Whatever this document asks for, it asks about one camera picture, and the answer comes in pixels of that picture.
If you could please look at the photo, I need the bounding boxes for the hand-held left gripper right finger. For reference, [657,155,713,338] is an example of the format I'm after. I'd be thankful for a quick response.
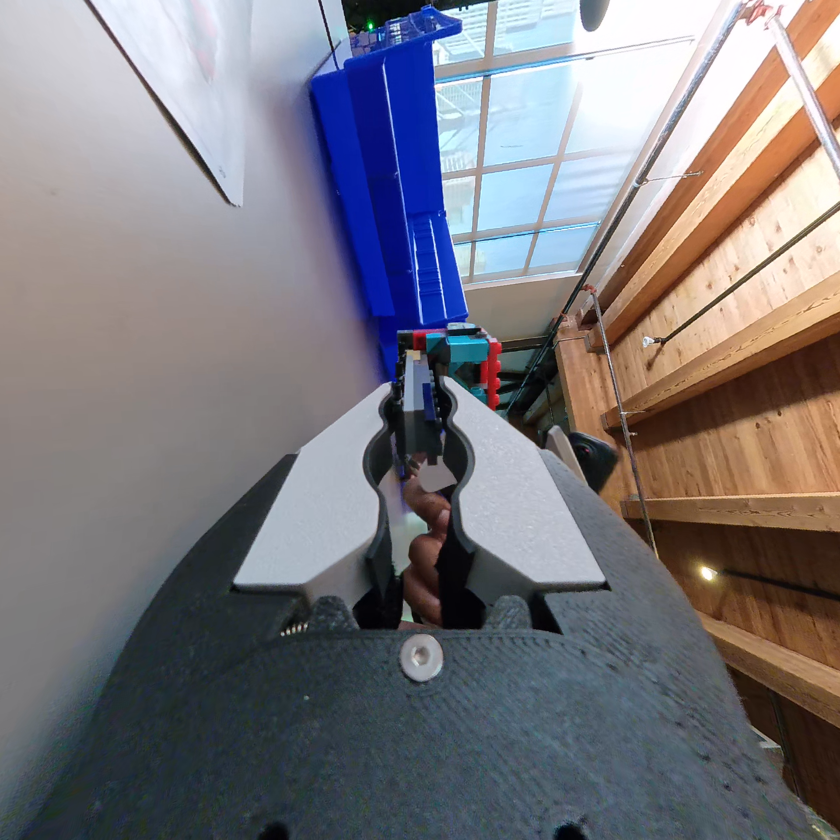
[436,376,607,630]

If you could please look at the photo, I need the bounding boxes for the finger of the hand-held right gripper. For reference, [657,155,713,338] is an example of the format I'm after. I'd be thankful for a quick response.
[416,459,458,494]

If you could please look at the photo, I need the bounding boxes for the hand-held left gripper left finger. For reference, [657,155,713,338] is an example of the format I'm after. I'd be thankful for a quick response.
[231,382,404,630]

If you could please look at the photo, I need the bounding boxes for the red teal toy brick truck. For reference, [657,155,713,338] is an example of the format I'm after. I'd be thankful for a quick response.
[392,323,503,473]

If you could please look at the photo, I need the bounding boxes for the toy brick instruction booklet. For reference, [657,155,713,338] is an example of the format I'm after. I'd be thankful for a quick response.
[85,0,253,207]

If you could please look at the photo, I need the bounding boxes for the grey desk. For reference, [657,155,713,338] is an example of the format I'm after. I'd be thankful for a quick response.
[0,0,398,840]

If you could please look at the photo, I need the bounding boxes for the black ceiling pipe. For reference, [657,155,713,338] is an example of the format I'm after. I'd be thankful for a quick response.
[508,0,749,414]

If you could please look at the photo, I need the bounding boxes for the large paned window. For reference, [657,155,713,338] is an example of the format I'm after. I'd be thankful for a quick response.
[433,0,697,290]

